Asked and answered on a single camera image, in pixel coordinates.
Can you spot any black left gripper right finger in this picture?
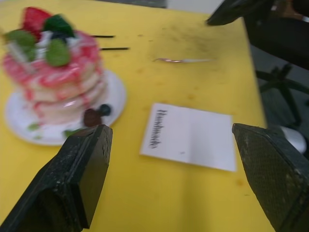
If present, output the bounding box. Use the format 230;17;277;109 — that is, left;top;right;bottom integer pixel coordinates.
231;123;309;232

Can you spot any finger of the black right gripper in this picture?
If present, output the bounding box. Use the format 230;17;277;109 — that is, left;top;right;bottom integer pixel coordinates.
205;0;268;27

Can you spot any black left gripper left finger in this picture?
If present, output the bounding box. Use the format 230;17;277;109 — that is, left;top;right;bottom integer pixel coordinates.
0;124;113;232

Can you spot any white matchbox with black print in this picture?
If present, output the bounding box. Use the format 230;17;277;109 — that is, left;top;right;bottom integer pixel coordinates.
139;102;238;173

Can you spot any pink layered fruit cake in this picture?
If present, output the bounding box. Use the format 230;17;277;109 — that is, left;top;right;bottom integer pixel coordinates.
1;6;109;129

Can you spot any white rounded object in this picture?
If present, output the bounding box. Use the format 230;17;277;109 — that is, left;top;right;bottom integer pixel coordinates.
279;126;308;153

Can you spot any black office chair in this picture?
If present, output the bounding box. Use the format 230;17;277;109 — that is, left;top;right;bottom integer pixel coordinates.
243;0;309;128

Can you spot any brown chocolate berry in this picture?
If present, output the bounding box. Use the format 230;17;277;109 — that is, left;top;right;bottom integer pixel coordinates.
83;108;101;128

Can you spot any dark blueberry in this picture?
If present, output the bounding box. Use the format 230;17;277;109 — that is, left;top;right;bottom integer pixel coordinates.
98;103;112;116

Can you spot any white round plate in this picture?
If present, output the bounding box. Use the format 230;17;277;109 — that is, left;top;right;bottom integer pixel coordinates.
4;69;127;146

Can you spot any yellow table cover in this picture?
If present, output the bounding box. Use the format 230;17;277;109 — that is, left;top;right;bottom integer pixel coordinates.
0;0;276;232

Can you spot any white striped candle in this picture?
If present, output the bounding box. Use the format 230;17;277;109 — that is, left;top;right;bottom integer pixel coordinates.
6;41;37;74

